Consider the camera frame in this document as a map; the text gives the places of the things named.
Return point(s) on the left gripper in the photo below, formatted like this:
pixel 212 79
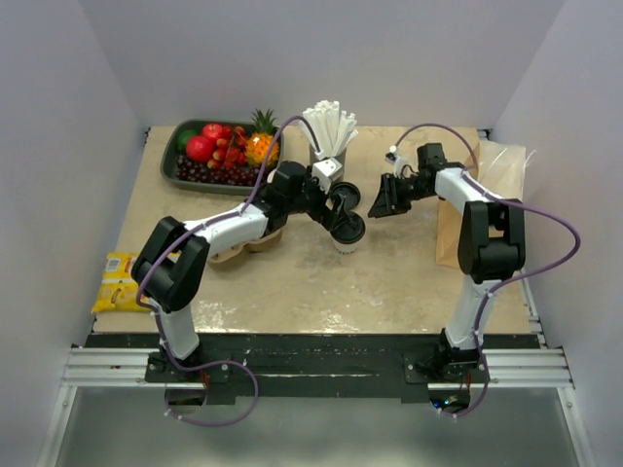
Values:
pixel 332 217

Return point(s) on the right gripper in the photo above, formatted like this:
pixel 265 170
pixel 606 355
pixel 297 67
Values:
pixel 388 201

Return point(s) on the black cup lid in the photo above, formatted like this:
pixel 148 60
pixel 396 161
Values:
pixel 346 191
pixel 350 230

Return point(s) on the white paper cup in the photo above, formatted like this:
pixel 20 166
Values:
pixel 346 247

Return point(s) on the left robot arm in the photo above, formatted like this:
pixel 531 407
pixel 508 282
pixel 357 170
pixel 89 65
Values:
pixel 169 269

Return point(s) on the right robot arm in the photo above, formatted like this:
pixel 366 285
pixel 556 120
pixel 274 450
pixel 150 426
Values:
pixel 491 248

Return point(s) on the grey straw holder cup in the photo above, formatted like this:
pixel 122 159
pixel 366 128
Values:
pixel 341 159

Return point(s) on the white paper straws bundle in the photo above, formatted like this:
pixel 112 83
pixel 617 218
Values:
pixel 329 129

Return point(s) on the toy pineapple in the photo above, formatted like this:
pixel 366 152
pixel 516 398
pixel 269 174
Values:
pixel 257 149

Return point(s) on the brown cardboard cup carrier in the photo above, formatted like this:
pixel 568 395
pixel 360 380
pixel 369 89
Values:
pixel 237 254

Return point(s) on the brown paper bag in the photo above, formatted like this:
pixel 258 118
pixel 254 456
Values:
pixel 501 169

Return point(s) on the dark grapes bunch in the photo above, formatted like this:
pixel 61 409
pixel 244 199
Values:
pixel 230 174

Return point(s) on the green lime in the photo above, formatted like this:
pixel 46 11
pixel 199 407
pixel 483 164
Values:
pixel 184 137

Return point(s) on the dark green fruit tray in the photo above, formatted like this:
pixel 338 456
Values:
pixel 218 157

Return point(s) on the yellow snack bag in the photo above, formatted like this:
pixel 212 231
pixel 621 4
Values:
pixel 117 290

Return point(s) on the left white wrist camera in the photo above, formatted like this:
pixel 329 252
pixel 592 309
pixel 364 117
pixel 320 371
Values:
pixel 327 172

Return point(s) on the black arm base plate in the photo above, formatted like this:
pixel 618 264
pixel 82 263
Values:
pixel 228 366

